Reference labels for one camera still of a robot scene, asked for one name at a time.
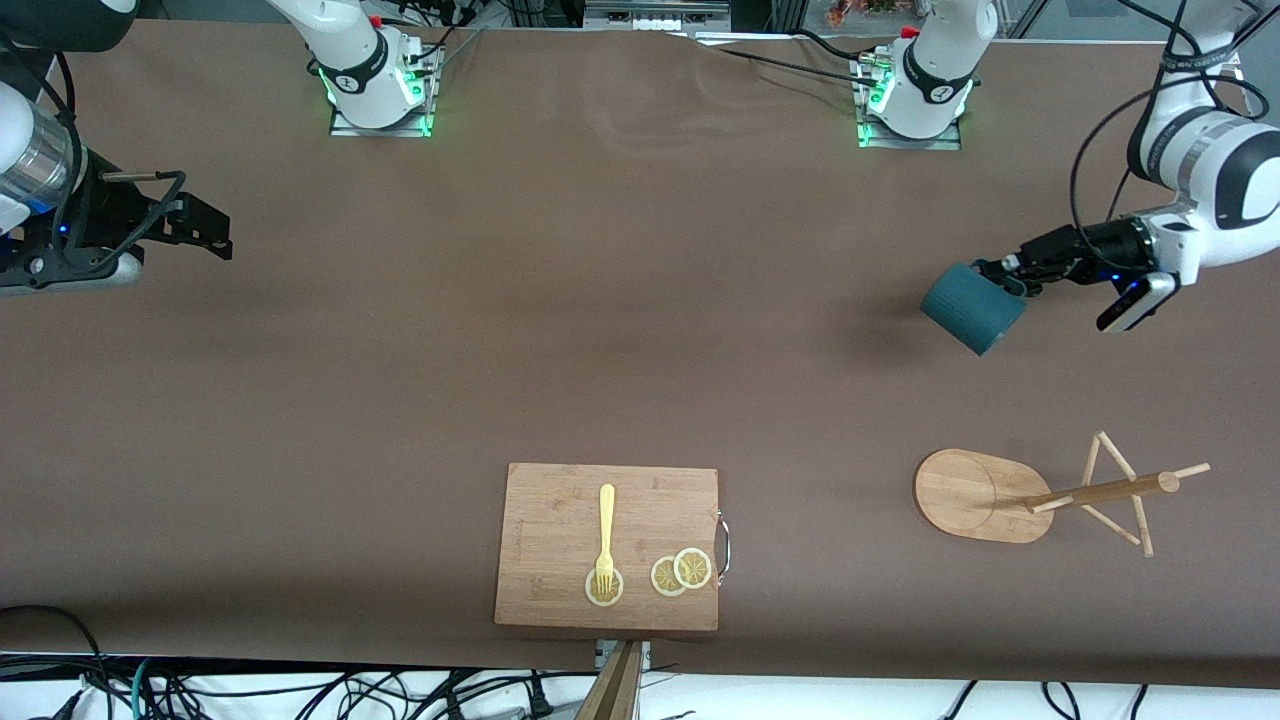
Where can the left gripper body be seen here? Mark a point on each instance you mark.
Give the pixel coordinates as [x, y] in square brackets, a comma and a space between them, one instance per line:
[1103, 241]

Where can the brown table cover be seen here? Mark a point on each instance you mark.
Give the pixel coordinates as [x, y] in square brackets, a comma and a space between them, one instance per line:
[640, 300]

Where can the wooden cutting board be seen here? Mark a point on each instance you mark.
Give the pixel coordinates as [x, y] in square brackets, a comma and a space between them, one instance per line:
[550, 540]

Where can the yellow plastic fork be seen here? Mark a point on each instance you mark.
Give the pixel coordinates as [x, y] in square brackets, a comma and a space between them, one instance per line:
[606, 520]

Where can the teal ribbed cup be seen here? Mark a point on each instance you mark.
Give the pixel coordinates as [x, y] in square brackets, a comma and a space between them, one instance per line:
[970, 307]

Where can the wooden post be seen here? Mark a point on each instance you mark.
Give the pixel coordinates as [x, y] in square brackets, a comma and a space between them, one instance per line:
[615, 690]

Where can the small metal bracket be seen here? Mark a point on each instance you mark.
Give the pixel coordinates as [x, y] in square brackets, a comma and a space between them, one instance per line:
[645, 655]

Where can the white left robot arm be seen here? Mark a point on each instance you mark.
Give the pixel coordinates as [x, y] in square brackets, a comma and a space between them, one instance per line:
[1210, 160]

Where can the aluminium frame profile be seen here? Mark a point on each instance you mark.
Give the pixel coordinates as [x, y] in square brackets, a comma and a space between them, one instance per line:
[1225, 48]

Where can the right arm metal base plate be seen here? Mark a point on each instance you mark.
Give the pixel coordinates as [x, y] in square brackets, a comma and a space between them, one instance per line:
[345, 128]

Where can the lemon slice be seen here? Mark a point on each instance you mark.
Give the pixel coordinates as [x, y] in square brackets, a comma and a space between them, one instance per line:
[693, 568]
[661, 578]
[616, 591]

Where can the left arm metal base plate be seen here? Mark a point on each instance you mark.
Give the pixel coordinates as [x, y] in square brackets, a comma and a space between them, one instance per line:
[950, 142]

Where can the grey power strip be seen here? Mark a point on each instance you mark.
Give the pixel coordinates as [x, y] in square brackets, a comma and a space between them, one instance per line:
[655, 18]

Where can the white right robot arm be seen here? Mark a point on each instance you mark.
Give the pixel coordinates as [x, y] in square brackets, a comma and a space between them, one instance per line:
[350, 50]

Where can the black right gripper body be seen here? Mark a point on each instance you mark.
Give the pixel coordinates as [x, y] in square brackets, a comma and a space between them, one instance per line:
[103, 212]

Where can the wooden cup rack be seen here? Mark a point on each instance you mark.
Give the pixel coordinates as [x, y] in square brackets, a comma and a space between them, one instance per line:
[970, 495]

